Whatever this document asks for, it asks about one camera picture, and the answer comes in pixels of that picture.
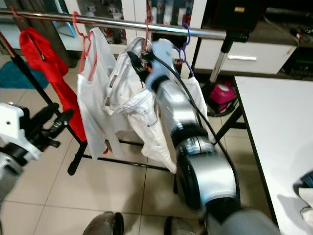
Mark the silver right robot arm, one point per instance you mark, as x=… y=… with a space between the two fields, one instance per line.
x=178 y=110

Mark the blue jeans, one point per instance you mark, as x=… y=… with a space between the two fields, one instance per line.
x=305 y=180

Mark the plain red garment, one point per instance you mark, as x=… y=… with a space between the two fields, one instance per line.
x=44 y=54

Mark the pink plastic object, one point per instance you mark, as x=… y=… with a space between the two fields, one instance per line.
x=221 y=95

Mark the black clothes rack silver rail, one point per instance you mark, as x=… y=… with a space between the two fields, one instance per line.
x=112 y=22

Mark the white jacket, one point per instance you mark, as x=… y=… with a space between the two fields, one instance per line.
x=307 y=205

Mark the red plastic hanger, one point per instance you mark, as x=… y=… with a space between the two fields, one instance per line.
x=81 y=54
x=147 y=27
x=15 y=15

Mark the teal rug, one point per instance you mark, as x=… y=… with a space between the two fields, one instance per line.
x=14 y=76

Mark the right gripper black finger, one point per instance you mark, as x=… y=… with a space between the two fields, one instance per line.
x=132 y=61

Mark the purple plastic hanger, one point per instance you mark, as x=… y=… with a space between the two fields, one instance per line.
x=189 y=34

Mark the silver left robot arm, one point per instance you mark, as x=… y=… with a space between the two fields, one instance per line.
x=7 y=176

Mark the white table black frame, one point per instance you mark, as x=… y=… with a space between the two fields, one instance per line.
x=274 y=127

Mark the white sleeveless shirt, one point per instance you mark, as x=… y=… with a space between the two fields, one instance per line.
x=93 y=107

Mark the white pants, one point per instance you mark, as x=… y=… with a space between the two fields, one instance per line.
x=137 y=107

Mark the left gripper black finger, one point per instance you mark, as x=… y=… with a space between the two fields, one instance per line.
x=44 y=116
x=61 y=125

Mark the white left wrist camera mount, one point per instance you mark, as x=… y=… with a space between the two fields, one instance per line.
x=14 y=125

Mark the pale right wrist camera mount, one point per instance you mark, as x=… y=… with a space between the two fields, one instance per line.
x=159 y=63

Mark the black box with gold label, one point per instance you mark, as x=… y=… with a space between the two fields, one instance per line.
x=230 y=14

